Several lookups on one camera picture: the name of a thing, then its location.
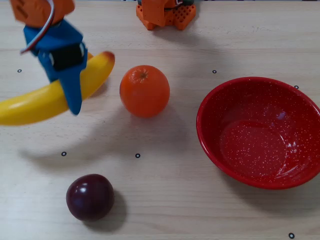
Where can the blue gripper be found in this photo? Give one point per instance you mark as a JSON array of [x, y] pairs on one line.
[[67, 58]]

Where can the yellow plastic banana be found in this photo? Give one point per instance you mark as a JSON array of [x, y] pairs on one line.
[[25, 110]]

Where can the orange robot base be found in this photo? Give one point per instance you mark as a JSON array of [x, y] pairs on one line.
[[182, 15]]

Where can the red speckled enamel bowl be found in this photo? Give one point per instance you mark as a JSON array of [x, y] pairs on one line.
[[258, 132]]

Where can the orange fruit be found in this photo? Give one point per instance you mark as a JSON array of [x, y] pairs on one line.
[[144, 91]]

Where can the dark purple plum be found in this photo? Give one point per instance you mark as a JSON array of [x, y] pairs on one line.
[[90, 197]]

